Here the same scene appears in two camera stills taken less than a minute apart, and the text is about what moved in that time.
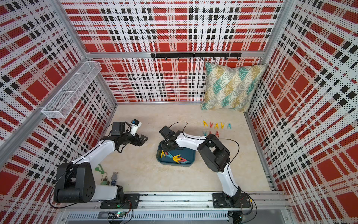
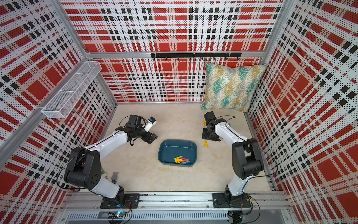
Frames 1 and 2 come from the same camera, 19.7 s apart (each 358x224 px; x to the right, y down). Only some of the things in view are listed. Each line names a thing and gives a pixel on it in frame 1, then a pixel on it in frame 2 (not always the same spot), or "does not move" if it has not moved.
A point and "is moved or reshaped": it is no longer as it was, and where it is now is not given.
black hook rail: [190, 55] does not move
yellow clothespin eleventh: [162, 153] is moved or reshaped
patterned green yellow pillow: [230, 88] does not move
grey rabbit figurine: [113, 178] does not move
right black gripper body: [166, 146] to [209, 136]
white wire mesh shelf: [60, 105] does not move
